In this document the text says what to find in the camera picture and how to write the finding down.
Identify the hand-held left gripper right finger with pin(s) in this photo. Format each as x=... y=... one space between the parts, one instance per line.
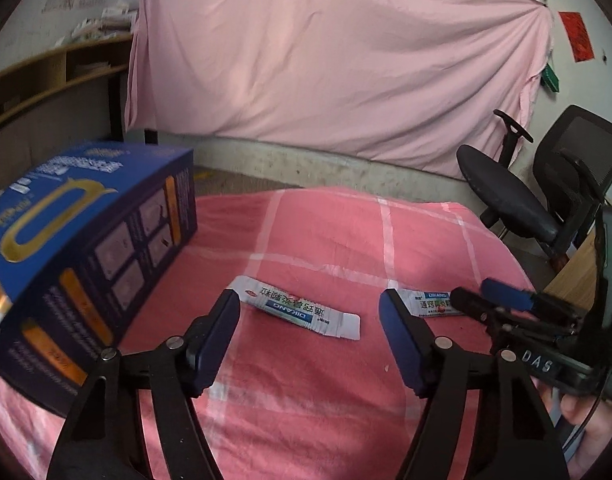
x=401 y=340

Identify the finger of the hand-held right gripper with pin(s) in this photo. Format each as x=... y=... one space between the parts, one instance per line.
x=506 y=292
x=473 y=305

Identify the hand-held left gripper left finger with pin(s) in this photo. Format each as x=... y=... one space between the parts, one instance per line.
x=215 y=345

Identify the white and blue sachet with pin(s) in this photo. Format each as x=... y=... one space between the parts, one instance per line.
x=431 y=305
x=296 y=312

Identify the blue cardboard box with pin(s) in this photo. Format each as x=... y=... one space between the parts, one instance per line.
x=85 y=260

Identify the person's right hand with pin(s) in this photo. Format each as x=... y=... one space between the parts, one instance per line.
x=596 y=435

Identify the wooden cabinet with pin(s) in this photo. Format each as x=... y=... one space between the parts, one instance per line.
x=581 y=265

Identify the black office chair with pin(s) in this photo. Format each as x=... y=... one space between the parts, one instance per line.
x=531 y=195

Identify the pink checked tablecloth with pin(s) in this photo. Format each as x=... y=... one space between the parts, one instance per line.
x=311 y=240

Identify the green hanging tag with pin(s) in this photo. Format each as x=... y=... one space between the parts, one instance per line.
x=551 y=77

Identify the hanging pink sheet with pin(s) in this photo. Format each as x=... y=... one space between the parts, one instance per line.
x=336 y=60

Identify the pile of white papers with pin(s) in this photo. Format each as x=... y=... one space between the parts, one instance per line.
x=103 y=22

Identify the red paper wall decoration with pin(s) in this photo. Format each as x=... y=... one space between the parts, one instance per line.
x=577 y=36

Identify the wooden wall shelf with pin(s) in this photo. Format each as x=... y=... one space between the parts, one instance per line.
x=45 y=80

